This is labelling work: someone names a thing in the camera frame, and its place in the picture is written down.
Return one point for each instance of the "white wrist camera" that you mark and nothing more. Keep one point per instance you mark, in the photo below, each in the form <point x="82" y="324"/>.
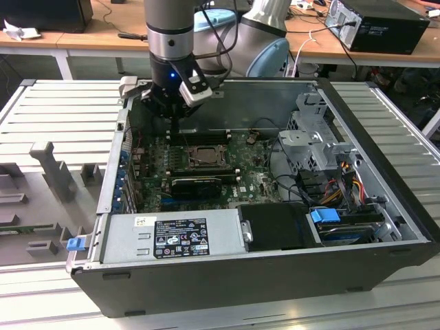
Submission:
<point x="196" y="89"/>

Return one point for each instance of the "blue case latch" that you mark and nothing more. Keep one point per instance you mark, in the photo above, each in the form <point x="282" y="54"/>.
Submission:
<point x="75" y="244"/>

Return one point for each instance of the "black RAM slot bank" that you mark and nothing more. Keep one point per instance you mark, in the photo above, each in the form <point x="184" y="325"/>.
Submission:
<point x="206" y="137"/>
<point x="203" y="170"/>

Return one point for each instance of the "black slim tool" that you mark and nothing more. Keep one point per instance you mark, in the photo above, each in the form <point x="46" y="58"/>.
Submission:
<point x="132" y="35"/>

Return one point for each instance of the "black graphics card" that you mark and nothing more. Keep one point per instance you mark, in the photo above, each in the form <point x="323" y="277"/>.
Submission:
<point x="196" y="187"/>

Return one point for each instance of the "large black box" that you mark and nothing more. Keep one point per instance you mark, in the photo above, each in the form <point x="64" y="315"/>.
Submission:
<point x="44" y="13"/>

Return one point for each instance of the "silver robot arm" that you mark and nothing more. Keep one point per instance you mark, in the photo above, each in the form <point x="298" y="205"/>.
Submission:
<point x="168" y="20"/>

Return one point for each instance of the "blue disk carrier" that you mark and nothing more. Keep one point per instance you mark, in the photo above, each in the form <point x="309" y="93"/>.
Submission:
<point x="324" y="217"/>

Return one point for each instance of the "grey parts rack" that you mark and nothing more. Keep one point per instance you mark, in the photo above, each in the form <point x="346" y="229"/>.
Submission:
<point x="51" y="206"/>

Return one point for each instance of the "hard disk drive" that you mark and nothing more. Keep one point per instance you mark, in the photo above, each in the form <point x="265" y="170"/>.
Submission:
<point x="347" y="233"/>

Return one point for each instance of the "metal drive cage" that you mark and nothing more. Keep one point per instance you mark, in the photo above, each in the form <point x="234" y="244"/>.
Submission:
<point x="309" y="144"/>

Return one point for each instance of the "green RAM stick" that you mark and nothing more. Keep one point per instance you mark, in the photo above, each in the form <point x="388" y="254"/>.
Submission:
<point x="27" y="228"/>

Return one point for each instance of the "green motherboard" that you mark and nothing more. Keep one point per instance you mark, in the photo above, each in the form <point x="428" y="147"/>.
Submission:
<point x="247" y="185"/>

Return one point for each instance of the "black open PC case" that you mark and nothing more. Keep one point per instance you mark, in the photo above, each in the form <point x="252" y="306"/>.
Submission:
<point x="240" y="285"/>

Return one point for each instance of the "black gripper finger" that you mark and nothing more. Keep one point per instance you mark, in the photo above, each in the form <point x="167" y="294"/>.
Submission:
<point x="154" y="101"/>
<point x="189" y="111"/>

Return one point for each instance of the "crumpled white paper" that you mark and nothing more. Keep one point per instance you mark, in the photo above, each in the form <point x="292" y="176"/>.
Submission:
<point x="20" y="32"/>

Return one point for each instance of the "grey power supply unit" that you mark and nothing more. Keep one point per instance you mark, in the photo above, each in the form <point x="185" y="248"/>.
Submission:
<point x="130" y="240"/>

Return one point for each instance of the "wooden desk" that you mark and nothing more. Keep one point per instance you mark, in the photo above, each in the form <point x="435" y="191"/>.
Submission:
<point x="86" y="41"/>
<point x="326" y="48"/>

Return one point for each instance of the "silver CPU plate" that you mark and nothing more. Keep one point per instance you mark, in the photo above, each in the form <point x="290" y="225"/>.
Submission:
<point x="208" y="154"/>

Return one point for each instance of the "CPU socket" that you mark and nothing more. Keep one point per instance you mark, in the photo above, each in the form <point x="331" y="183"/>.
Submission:
<point x="189" y="162"/>

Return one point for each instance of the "black desktop PC tower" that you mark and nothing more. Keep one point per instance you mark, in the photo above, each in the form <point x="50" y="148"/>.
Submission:
<point x="388" y="31"/>

